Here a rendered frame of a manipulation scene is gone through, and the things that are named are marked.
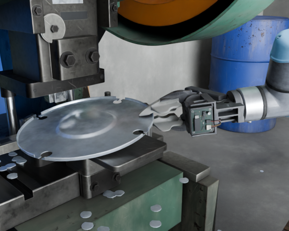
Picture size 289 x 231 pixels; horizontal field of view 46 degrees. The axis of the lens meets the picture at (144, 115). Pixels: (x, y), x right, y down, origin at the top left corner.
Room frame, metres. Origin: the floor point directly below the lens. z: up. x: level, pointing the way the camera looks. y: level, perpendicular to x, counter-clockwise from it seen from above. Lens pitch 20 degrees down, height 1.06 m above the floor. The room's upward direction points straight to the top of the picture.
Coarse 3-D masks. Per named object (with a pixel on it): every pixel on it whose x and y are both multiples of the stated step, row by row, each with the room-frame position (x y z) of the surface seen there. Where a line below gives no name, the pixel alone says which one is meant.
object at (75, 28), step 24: (48, 0) 0.69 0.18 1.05; (72, 0) 0.73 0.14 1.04; (48, 24) 0.67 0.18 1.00; (72, 24) 0.73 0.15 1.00; (96, 24) 0.77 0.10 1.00; (24, 48) 0.71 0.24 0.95; (48, 48) 0.68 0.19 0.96; (72, 48) 0.69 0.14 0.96; (96, 48) 0.73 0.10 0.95; (24, 72) 0.72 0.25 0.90; (48, 72) 0.68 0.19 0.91; (72, 72) 0.68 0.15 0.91; (96, 72) 0.73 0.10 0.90
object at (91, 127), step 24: (48, 120) 0.73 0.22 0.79; (72, 120) 0.70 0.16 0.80; (96, 120) 0.69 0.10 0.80; (120, 120) 0.69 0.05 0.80; (144, 120) 0.68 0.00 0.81; (24, 144) 0.62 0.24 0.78; (48, 144) 0.61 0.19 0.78; (72, 144) 0.60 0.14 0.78; (96, 144) 0.59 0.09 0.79; (120, 144) 0.59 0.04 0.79
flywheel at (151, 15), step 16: (128, 0) 1.08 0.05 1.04; (144, 0) 1.05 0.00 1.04; (160, 0) 1.02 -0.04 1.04; (176, 0) 0.95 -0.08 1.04; (192, 0) 0.91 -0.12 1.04; (208, 0) 0.88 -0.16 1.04; (224, 0) 0.88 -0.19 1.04; (128, 16) 1.08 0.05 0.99; (144, 16) 1.03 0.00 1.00; (160, 16) 0.99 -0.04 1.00; (176, 16) 0.95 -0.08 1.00; (192, 16) 0.91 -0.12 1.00; (208, 16) 0.96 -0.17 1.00
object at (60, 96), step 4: (60, 92) 0.76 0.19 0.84; (64, 92) 0.77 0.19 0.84; (44, 96) 0.76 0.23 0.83; (48, 96) 0.75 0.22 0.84; (52, 96) 0.76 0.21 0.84; (56, 96) 0.75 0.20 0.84; (60, 96) 0.76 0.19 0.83; (64, 96) 0.77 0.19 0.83; (44, 100) 0.77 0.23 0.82; (48, 100) 0.75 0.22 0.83; (52, 100) 0.76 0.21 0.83; (56, 100) 0.75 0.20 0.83; (60, 100) 0.76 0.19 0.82; (64, 100) 0.77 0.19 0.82
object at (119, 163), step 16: (144, 144) 0.61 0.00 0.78; (160, 144) 0.61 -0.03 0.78; (80, 160) 0.63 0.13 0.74; (96, 160) 0.56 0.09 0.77; (112, 160) 0.55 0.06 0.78; (128, 160) 0.55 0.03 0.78; (80, 176) 0.63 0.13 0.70; (96, 176) 0.64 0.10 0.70; (112, 176) 0.67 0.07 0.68; (96, 192) 0.64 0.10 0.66
